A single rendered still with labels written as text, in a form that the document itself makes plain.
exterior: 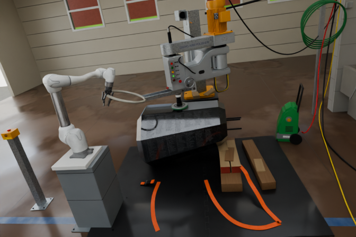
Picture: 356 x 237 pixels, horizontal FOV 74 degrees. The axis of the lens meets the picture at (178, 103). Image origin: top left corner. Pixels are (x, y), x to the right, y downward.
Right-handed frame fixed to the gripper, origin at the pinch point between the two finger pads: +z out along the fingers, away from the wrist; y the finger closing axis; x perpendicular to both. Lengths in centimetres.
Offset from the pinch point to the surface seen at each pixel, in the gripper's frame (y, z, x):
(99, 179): -17, 63, -52
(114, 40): 261, -51, 635
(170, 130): 76, 24, -33
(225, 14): 113, -129, -41
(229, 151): 145, 38, -78
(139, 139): 47, 44, -10
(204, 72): 109, -55, -33
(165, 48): 55, -75, -16
